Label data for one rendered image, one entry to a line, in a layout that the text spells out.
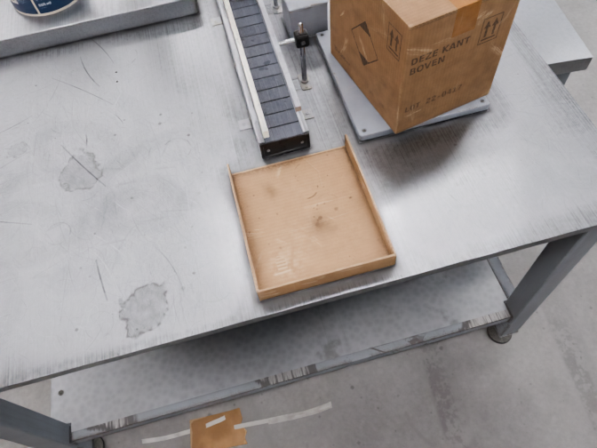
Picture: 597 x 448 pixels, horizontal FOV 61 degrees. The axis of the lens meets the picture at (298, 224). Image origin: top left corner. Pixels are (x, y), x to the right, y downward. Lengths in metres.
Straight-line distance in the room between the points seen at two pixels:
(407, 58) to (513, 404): 1.19
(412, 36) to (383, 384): 1.15
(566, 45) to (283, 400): 1.29
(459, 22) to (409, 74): 0.12
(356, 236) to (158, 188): 0.44
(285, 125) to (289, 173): 0.10
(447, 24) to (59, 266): 0.86
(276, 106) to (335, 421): 1.02
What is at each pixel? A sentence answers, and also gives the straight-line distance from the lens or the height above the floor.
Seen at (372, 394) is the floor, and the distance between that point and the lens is 1.73.
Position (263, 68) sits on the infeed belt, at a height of 0.88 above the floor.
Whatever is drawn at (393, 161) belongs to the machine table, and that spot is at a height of 0.83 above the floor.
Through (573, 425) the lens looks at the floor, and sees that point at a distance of 1.85.
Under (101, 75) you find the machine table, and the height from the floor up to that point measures 0.83.
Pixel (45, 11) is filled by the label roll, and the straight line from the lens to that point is 1.58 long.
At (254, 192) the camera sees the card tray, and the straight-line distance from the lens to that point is 1.05.
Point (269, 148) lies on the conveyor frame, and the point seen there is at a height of 0.86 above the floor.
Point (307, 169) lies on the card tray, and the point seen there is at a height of 0.83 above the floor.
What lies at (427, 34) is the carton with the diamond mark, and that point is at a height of 1.09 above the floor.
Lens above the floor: 1.68
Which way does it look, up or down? 58 degrees down
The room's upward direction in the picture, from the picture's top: 8 degrees counter-clockwise
